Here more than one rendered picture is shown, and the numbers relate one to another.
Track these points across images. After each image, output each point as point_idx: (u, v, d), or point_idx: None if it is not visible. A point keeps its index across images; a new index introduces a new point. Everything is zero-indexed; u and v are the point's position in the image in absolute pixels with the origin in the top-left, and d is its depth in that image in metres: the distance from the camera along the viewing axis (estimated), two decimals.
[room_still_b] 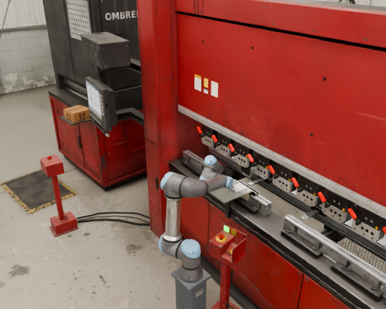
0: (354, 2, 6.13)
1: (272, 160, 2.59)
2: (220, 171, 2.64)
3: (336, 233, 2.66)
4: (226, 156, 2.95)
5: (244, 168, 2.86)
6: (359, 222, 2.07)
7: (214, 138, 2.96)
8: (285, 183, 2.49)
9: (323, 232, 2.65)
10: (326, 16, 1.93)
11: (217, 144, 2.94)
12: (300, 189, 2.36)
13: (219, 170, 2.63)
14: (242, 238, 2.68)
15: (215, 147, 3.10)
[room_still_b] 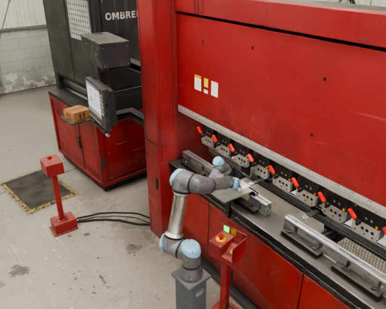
0: (354, 2, 6.13)
1: (272, 160, 2.59)
2: (228, 172, 2.70)
3: (336, 233, 2.66)
4: (226, 156, 2.95)
5: (244, 168, 2.86)
6: (359, 222, 2.07)
7: (214, 138, 2.96)
8: (285, 183, 2.49)
9: (323, 232, 2.65)
10: (326, 16, 1.93)
11: (217, 144, 2.94)
12: (300, 189, 2.36)
13: (227, 171, 2.69)
14: (242, 238, 2.68)
15: (215, 147, 3.10)
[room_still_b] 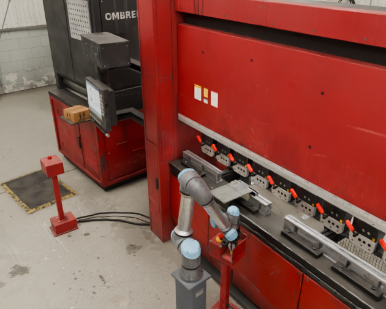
0: (354, 2, 6.13)
1: (271, 171, 2.63)
2: (237, 226, 2.53)
3: (336, 233, 2.66)
4: (225, 165, 2.98)
5: (243, 178, 2.90)
6: (356, 233, 2.11)
7: (214, 147, 3.00)
8: (284, 194, 2.53)
9: (323, 232, 2.65)
10: (326, 16, 1.93)
11: (217, 153, 2.98)
12: (298, 200, 2.40)
13: (238, 224, 2.53)
14: (242, 238, 2.68)
15: (215, 156, 3.13)
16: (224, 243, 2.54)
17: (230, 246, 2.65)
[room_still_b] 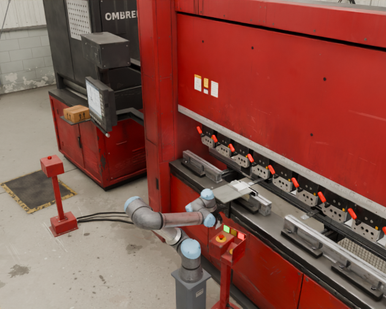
0: (354, 2, 6.13)
1: (272, 160, 2.59)
2: None
3: (336, 233, 2.66)
4: (226, 156, 2.95)
5: (244, 168, 2.86)
6: (359, 222, 2.07)
7: (214, 138, 2.96)
8: (285, 183, 2.49)
9: (323, 232, 2.65)
10: (326, 16, 1.93)
11: (217, 144, 2.94)
12: (300, 189, 2.36)
13: None
14: (242, 238, 2.68)
15: (215, 147, 3.10)
16: (222, 204, 2.57)
17: None
